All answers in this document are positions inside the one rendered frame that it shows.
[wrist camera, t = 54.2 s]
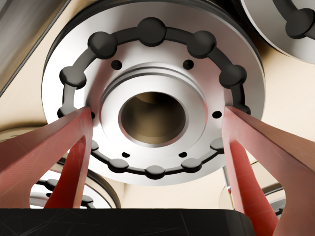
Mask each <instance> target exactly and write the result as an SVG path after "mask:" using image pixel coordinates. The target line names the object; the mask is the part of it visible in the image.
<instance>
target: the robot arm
mask: <svg viewBox="0 0 315 236"><path fill-rule="evenodd" d="M93 131H94V130H93V123H92V117H91V111H90V107H89V106H83V107H81V108H79V109H77V110H75V111H73V112H71V113H69V114H67V115H65V116H63V117H61V118H59V119H57V120H55V121H53V122H51V123H49V124H47V125H45V126H43V127H41V128H38V129H35V130H33V131H30V132H27V133H24V134H22V135H19V136H16V137H14V138H11V139H8V140H6V141H3V142H0V236H315V142H313V141H311V140H308V139H305V138H302V137H300V136H298V135H295V134H292V133H289V132H286V131H284V130H281V129H278V128H276V127H273V126H271V125H269V124H266V123H264V122H262V121H260V120H258V119H256V118H254V117H252V116H250V115H248V114H246V113H245V112H243V111H241V110H239V109H237V108H235V107H233V106H226V107H225V111H224V117H223V123H222V138H223V145H224V152H225V161H226V166H227V171H228V176H229V181H230V185H231V190H232V196H233V201H234V206H235V210H231V209H202V208H80V206H81V201H82V197H83V191H84V186H85V181H86V176H87V172H88V167H89V162H90V153H91V146H92V139H93ZM68 150H69V153H68V155H67V158H66V161H65V164H64V167H63V169H62V172H61V175H60V178H59V180H58V182H57V184H56V186H55V188H54V190H53V192H52V193H51V195H50V197H49V199H48V201H47V202H46V204H45V206H44V208H31V207H30V193H31V189H32V187H33V186H34V185H35V184H36V183H37V182H38V181H39V179H40V178H41V177H42V176H43V175H44V174H45V173H46V172H47V171H48V170H49V169H50V168H51V167H52V166H53V165H54V164H55V163H56V162H57V161H58V160H59V159H60V158H61V157H62V156H63V155H64V154H65V153H66V152H67V151H68ZM246 150H247V151H248V152H249V153H250V154H251V155H252V156H253V157H254V158H255V159H256V160H257V161H258V162H259V163H260V164H261V165H262V166H263V167H264V168H265V169H266V170H267V171H268V172H269V173H270V174H271V175H272V176H273V177H274V178H275V179H276V180H277V181H278V182H279V183H280V184H281V185H282V187H283V189H284V191H285V197H286V203H285V207H284V209H283V212H282V214H281V216H280V219H278V217H277V216H276V214H275V212H274V210H273V209H272V207H271V205H270V203H269V202H268V200H267V198H266V197H265V195H264V193H263V191H262V190H261V188H260V186H259V184H258V182H257V179H256V177H255V174H254V171H253V169H252V166H251V163H250V161H249V158H248V155H247V153H246Z"/></svg>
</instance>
